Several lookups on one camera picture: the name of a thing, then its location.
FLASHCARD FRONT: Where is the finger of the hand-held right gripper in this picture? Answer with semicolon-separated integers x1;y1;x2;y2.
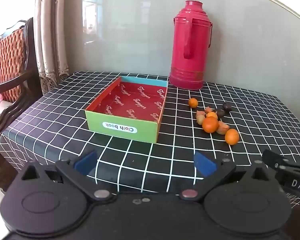
262;149;300;173

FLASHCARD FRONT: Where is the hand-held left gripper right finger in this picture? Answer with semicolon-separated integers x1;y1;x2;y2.
179;151;278;202

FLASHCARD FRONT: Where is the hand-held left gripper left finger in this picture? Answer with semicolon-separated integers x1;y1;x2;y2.
20;149;117;205

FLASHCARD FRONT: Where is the large orange tangerine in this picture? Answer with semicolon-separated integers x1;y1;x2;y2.
202;117;219;133

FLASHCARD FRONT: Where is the pale orange fruit piece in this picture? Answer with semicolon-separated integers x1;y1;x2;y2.
216;121;230;135

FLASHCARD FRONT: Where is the colourful cardboard box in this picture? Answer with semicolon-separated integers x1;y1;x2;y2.
85;76;169;144

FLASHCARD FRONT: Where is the medium orange tangerine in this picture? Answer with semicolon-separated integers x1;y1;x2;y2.
224;129;240;145

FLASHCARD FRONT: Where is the black checked tablecloth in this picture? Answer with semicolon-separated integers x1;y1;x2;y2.
0;71;300;205

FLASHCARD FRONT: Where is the red thermos flask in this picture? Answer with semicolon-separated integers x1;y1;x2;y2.
169;0;213;90

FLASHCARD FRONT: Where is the dark wooden woven-back chair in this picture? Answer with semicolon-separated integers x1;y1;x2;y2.
0;17;44;193

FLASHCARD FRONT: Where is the beige curtain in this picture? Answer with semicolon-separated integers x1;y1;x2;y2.
35;0;70;94

